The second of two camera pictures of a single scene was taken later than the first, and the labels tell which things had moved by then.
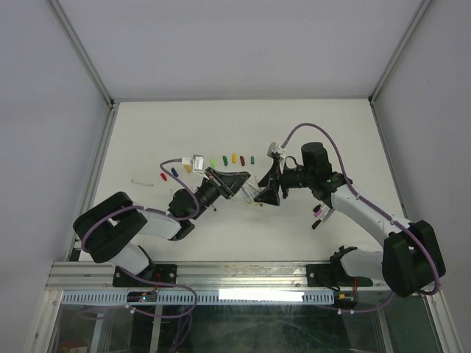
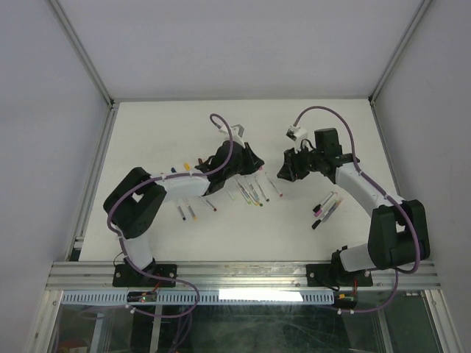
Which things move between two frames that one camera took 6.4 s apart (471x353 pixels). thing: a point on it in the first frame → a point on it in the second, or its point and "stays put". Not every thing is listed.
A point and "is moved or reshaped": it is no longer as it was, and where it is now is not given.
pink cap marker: x=252 y=187 is moved or reshaped
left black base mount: x=160 y=273 stays put
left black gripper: x=215 y=179 → x=253 y=162
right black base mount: x=334 y=274 stays put
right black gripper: x=276 y=171 → x=291 y=166
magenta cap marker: x=319 y=212 stays put
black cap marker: x=324 y=218 stays put
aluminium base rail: x=98 y=277 stays put
